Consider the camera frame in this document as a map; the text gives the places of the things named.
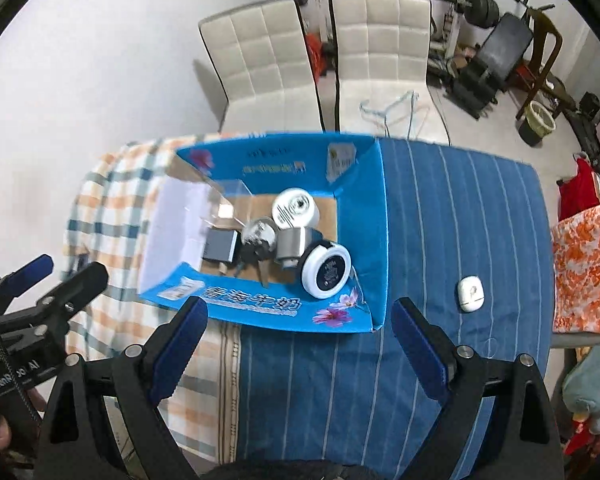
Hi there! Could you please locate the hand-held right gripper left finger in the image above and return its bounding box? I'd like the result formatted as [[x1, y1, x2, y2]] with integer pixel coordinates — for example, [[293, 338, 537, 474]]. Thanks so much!
[[32, 296, 209, 480]]

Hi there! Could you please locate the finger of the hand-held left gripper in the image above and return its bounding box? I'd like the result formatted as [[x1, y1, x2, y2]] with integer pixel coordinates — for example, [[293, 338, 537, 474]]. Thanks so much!
[[0, 261, 110, 341], [0, 254, 55, 306]]

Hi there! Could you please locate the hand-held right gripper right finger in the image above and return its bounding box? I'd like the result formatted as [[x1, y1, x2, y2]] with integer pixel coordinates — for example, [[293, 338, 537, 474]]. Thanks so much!
[[390, 297, 566, 480]]

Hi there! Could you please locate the white earbuds case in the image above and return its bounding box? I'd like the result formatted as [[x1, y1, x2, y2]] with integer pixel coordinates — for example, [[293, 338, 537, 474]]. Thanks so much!
[[456, 275, 485, 314]]

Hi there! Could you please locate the blue cardboard box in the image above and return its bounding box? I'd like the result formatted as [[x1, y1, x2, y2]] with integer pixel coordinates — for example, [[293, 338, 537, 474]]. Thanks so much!
[[137, 131, 387, 335]]

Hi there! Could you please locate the grey power adapter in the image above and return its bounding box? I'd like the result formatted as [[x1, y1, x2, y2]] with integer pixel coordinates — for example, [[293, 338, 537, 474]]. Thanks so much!
[[202, 227, 241, 266]]

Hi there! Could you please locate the black car key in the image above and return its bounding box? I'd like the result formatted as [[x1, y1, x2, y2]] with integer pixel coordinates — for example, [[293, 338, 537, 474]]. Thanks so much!
[[235, 245, 276, 281]]

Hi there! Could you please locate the round white black compact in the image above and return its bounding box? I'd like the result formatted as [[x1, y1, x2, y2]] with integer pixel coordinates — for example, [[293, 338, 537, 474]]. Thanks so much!
[[300, 241, 352, 301]]

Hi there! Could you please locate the small round tin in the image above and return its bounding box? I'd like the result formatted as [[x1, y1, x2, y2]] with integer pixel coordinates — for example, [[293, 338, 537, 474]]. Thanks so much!
[[241, 216, 280, 251]]

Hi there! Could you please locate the clear plastic box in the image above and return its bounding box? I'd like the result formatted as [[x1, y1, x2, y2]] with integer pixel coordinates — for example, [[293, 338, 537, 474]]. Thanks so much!
[[202, 180, 251, 228]]

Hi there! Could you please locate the metal cup with perforated lid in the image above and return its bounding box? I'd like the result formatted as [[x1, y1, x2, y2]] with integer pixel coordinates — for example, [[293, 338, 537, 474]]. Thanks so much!
[[274, 226, 326, 272]]

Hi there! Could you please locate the white round jar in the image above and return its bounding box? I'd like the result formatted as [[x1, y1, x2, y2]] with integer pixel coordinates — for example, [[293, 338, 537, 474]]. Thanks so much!
[[271, 187, 321, 231]]

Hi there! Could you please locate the plaid cloth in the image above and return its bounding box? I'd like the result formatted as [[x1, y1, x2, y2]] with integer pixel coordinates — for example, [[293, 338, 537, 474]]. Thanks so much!
[[62, 135, 241, 463]]

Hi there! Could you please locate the blue striped tablecloth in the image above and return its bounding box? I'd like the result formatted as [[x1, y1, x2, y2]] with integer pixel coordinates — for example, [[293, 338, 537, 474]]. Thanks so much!
[[220, 135, 553, 480]]

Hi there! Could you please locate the teal cloth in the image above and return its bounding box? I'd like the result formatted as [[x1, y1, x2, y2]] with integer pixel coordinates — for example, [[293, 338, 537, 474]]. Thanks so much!
[[562, 345, 600, 436]]

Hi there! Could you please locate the red printed cloth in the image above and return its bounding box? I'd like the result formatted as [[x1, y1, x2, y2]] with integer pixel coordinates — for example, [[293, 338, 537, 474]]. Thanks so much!
[[562, 410, 600, 456]]

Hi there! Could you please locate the black trash bin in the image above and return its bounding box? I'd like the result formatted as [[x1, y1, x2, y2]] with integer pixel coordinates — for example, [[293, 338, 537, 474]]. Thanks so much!
[[517, 101, 557, 147]]

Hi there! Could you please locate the white padded chair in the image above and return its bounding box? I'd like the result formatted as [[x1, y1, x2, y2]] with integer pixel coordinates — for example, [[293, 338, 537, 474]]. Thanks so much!
[[328, 0, 453, 146], [198, 0, 326, 133]]

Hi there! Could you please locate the red plastic bag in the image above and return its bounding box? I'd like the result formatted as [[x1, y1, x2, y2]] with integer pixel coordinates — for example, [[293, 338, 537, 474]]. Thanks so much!
[[305, 32, 331, 78]]

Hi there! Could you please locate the black weight bench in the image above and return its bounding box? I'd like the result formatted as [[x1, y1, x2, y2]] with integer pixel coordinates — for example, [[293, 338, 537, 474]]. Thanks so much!
[[447, 12, 533, 121]]

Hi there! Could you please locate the brown wooden chair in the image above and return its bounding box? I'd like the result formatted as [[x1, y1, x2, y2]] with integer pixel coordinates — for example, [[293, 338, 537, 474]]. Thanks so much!
[[515, 7, 566, 121]]

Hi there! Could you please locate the wire clothes hanger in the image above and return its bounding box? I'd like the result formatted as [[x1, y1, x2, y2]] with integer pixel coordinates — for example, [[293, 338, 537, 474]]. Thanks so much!
[[359, 89, 426, 138]]

